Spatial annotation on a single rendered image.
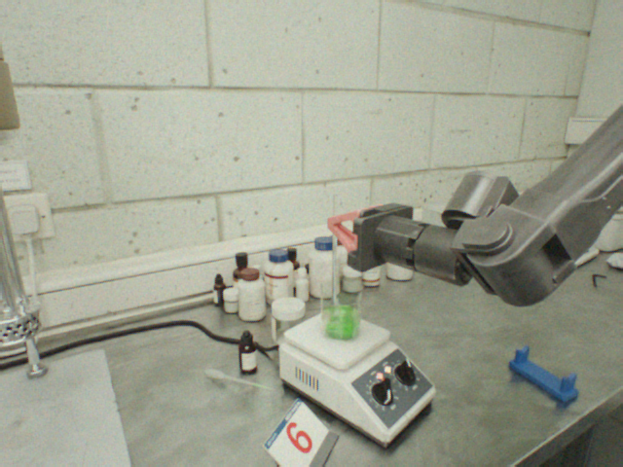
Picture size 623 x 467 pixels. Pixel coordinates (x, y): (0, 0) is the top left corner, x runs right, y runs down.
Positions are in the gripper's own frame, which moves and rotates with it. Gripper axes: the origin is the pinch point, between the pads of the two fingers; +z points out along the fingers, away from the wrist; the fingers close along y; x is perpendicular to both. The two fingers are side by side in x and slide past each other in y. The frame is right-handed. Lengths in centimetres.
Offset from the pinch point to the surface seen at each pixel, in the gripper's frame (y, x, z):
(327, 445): 9.7, 25.5, -8.9
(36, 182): 26, -3, 49
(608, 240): -103, 23, -13
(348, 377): 3.9, 19.2, -7.0
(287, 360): 6.1, 20.8, 3.3
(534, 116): -123, -12, 20
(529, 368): -25.1, 25.1, -20.1
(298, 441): 13.2, 23.8, -7.2
